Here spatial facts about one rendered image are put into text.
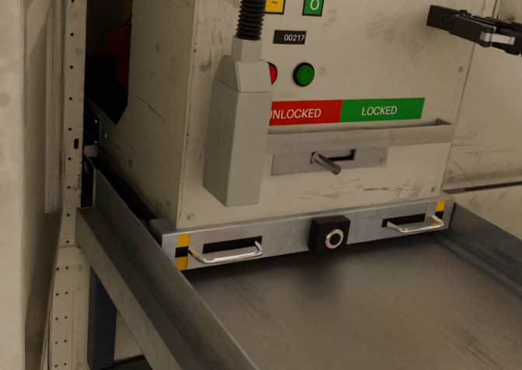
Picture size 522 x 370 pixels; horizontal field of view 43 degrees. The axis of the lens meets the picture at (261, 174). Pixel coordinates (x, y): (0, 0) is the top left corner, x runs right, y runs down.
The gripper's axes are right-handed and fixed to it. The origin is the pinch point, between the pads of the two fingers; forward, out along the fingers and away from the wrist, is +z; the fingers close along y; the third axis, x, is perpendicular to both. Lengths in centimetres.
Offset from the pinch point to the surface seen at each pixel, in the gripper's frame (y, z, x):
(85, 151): -41, 38, -31
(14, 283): -65, -30, -15
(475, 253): 13.5, -4.5, -37.9
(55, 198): -48, 30, -36
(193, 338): -42, -12, -37
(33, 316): -58, 1, -39
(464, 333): -6.1, -21.4, -38.3
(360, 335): -20.3, -16.9, -38.3
